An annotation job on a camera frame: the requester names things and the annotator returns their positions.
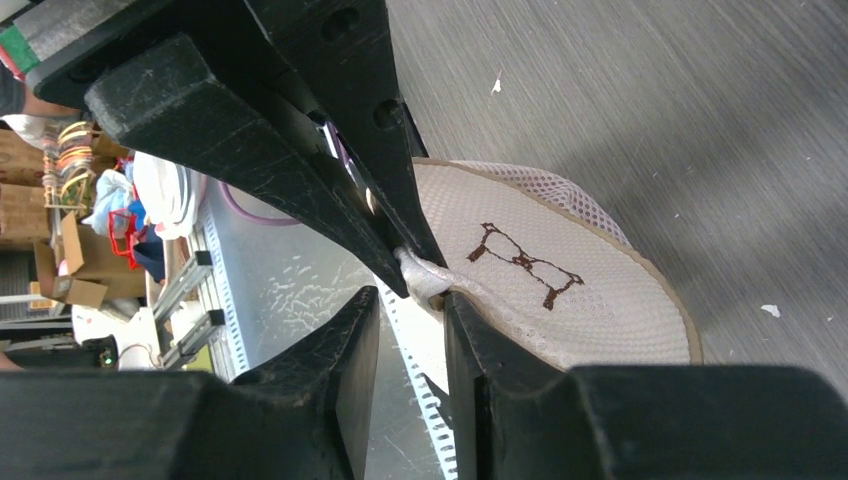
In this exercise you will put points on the aluminium frame rail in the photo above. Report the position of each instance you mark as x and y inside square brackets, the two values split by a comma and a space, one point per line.
[183, 325]

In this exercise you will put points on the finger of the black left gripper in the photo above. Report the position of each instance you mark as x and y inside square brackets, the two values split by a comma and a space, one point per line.
[342, 51]

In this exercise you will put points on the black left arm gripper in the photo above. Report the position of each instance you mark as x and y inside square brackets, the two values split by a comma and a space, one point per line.
[197, 83]

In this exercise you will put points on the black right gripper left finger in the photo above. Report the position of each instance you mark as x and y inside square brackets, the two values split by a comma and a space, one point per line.
[304, 414]

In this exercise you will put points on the cardboard boxes in background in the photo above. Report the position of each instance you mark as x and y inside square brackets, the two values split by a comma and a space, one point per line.
[82, 269]

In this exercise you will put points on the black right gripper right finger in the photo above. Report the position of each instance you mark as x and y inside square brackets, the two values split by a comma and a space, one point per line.
[514, 416]

